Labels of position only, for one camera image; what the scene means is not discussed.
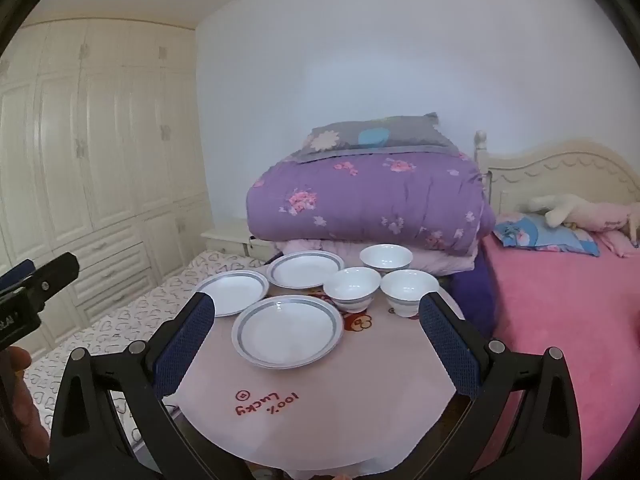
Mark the cream nightstand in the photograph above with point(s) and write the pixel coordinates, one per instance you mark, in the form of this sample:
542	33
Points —
227	240

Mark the round pink printed table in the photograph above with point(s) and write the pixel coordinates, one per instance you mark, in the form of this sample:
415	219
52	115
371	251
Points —
350	400

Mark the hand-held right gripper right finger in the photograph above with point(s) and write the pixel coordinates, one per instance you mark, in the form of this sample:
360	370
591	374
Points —
450	347

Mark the pink pillow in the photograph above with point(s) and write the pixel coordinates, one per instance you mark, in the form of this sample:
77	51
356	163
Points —
620	245

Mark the cream panelled wardrobe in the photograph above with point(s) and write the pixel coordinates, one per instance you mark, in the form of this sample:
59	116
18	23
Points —
100	160

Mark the purple floral quilt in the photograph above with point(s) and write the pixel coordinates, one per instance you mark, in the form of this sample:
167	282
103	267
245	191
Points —
370	200

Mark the person's left hand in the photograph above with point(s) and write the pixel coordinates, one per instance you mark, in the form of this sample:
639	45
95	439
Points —
14	361

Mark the white bowl with grey band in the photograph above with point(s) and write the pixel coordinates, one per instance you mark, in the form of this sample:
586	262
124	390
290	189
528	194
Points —
386	259
407	292

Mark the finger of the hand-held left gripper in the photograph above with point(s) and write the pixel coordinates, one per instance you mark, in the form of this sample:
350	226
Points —
55	272
15	272

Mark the cream and pink plush toy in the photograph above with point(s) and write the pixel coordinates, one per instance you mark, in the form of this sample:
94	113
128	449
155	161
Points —
580	212

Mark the dark purple cloth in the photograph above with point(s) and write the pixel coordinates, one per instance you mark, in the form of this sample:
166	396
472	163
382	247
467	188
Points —
472	295

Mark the pale pink folded blanket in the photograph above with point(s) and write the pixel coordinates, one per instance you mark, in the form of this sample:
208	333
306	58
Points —
450	260

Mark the blue printed pillow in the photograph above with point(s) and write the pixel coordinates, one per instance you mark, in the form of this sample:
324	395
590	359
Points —
545	232

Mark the cream bed headboard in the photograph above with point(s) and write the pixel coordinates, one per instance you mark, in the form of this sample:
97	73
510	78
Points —
565	170

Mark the grey floral pillow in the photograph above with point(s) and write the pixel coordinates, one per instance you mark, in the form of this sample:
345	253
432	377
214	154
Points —
380	135

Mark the heart print bed sheet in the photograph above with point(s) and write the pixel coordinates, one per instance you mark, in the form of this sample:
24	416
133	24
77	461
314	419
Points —
125	320

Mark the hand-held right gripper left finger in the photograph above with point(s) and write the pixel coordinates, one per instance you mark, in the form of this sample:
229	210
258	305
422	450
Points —
184	347

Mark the white plate with grey rim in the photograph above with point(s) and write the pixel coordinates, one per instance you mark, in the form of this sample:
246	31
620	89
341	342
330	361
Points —
306	270
287	332
232	292

